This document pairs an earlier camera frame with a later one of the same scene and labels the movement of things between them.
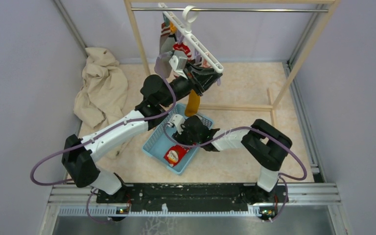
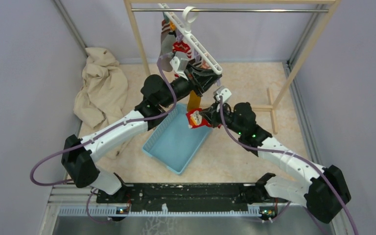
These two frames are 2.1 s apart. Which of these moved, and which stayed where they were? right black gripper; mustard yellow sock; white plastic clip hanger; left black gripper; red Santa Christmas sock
Moved: right black gripper; red Santa Christmas sock
Stayed: left black gripper; mustard yellow sock; white plastic clip hanger
